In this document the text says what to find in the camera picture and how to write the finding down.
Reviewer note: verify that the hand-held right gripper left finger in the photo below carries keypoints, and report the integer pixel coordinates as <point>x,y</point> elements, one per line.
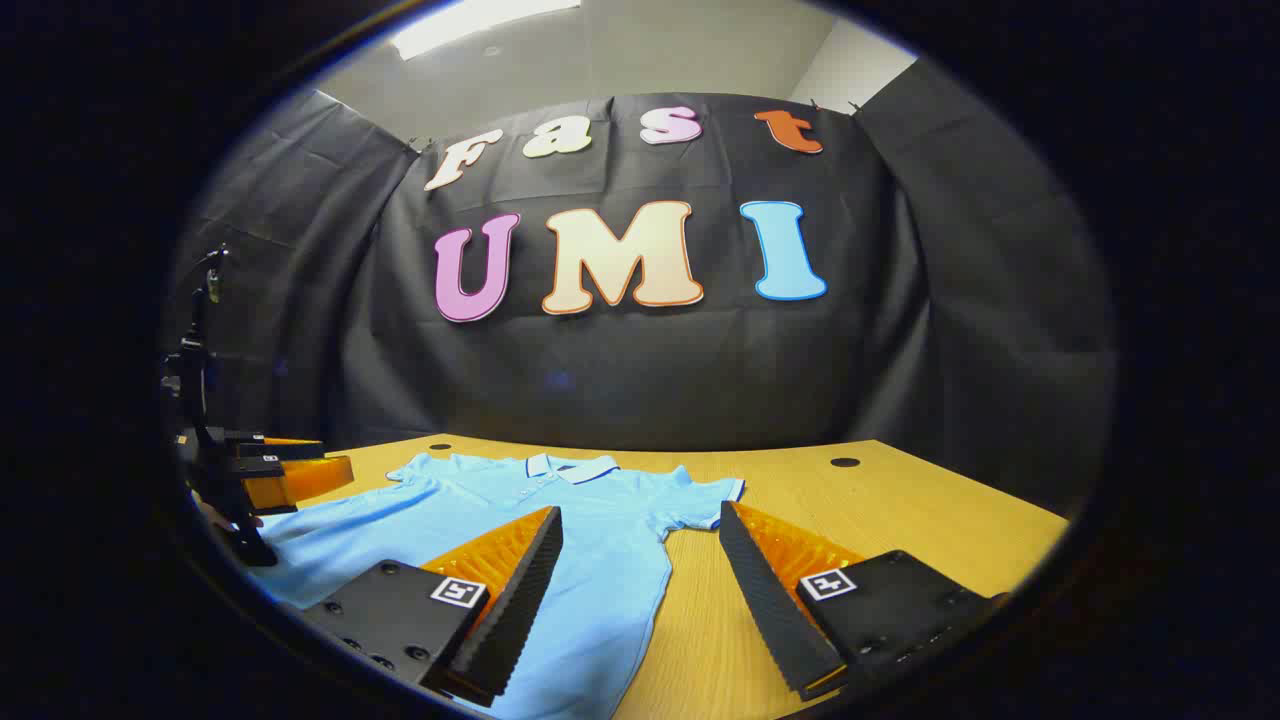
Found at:
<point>520,600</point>

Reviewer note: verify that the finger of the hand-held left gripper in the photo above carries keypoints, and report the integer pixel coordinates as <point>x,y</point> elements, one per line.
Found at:
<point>310,478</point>
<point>285,450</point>

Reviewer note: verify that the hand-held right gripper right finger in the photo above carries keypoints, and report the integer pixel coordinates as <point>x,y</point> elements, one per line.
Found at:
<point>765,610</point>

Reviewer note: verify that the light blue polo T-shirt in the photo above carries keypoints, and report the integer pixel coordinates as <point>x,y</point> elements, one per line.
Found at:
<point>600,560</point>

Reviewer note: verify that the black backdrop cloth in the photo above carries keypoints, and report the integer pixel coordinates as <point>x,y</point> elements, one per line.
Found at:
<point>640,380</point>

